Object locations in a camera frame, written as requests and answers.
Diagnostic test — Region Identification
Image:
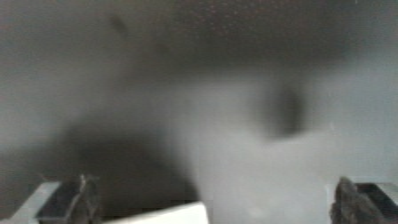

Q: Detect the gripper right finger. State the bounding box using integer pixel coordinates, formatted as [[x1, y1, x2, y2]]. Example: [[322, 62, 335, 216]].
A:
[[329, 177, 398, 224]]

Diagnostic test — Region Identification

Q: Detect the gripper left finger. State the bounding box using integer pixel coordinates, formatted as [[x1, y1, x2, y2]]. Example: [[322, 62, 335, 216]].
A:
[[11, 173, 105, 224]]

